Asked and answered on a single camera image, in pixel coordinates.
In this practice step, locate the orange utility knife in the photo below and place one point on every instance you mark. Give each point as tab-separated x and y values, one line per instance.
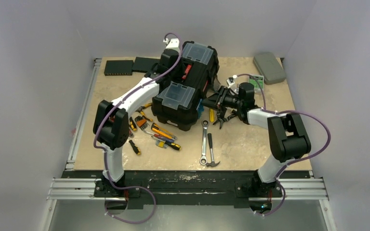
162	132

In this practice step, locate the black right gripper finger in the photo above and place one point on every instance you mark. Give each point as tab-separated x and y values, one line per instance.
222	91
211	102

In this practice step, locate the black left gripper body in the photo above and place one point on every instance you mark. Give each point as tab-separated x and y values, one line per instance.
177	73

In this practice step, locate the steel claw hammer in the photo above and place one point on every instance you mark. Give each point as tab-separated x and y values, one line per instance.
212	163

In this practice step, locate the silver ratchet wrench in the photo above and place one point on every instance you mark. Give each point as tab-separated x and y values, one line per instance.
203	159

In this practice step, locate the grey plastic case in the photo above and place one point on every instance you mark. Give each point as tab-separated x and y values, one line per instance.
269	67

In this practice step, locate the black multi pliers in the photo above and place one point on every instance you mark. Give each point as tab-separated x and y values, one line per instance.
221	117

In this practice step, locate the yellow handled screwdriver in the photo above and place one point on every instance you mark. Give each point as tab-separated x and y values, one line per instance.
211	115

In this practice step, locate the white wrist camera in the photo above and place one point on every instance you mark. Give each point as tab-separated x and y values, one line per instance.
231	83
172	44

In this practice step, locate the black flat box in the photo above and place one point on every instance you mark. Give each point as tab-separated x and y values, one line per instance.
144	64

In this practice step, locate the black plastic toolbox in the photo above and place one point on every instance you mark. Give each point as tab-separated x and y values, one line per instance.
182	89

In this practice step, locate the black yellow phillips screwdriver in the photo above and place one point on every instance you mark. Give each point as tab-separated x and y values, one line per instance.
173	145

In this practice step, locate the green white bit box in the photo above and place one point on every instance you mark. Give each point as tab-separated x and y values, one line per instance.
258	82

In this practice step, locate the yellow black pliers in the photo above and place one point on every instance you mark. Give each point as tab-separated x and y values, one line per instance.
141	111

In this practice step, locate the black network switch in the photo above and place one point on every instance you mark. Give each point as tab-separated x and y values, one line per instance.
118	68

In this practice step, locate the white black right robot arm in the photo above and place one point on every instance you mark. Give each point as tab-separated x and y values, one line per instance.
288	138

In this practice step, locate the red blue small screwdriver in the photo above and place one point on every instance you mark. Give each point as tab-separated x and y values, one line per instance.
157	136

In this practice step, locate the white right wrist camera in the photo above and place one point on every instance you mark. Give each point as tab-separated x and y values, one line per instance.
231	83

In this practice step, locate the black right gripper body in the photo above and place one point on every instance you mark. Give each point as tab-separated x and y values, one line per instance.
221	101

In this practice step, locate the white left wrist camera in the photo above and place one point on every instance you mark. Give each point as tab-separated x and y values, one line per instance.
172	44

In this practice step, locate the short black yellow screwdriver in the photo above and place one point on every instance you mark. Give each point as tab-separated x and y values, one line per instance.
135	148

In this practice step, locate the aluminium frame rail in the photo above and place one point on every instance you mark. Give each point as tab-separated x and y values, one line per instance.
68	188

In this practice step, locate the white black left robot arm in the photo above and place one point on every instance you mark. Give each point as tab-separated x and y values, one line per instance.
111	126

